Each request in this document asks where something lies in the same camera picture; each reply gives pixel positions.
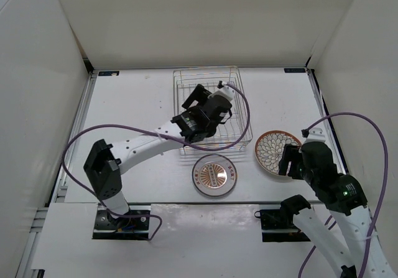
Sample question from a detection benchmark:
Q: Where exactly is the flower pattern plate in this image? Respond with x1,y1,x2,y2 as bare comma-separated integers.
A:
254,130,302,175

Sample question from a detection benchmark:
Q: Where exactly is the orange sunburst plate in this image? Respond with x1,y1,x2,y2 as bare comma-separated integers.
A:
192,154,238,198

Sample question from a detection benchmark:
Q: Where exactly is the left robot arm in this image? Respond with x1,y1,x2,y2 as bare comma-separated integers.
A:
83,83,235,228

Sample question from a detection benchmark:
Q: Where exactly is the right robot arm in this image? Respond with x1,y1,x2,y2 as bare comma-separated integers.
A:
279,141,396,277

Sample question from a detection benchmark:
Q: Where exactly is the right corner label sticker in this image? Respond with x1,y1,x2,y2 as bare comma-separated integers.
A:
284,68,306,73

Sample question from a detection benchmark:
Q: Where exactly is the corner label sticker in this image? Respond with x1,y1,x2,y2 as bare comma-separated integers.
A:
98,71,119,76
284,68,306,73

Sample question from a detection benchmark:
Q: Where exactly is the left corner label sticker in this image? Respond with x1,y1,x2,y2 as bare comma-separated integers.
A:
98,71,119,76

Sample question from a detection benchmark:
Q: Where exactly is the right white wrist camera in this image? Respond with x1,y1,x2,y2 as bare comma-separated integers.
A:
302,127,326,145

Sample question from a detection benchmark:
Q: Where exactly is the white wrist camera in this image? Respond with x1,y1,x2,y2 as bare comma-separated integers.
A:
302,127,326,145
208,81,236,102

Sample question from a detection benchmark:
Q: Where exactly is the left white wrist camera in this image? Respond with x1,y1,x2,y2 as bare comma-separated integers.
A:
208,81,236,102

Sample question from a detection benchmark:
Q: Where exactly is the metal wire dish rack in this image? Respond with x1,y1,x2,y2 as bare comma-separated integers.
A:
173,66,252,152

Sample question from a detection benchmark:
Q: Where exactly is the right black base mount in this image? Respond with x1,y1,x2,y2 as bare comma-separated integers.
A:
254,209,310,243

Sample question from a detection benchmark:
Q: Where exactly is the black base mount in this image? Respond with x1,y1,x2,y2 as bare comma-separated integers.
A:
92,205,151,241
254,209,310,243

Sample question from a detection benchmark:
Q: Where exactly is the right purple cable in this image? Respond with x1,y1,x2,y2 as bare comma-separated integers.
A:
297,112,389,278

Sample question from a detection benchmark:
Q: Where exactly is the purple cable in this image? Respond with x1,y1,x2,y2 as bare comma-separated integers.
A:
297,112,389,278
61,80,252,241

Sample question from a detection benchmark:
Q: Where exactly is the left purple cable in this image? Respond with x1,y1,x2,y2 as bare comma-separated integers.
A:
61,80,252,241

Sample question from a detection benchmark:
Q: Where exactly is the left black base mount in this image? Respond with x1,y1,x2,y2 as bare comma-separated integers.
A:
92,205,151,241

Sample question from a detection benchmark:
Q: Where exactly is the aluminium table edge rail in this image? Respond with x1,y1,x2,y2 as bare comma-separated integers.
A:
30,70,97,231

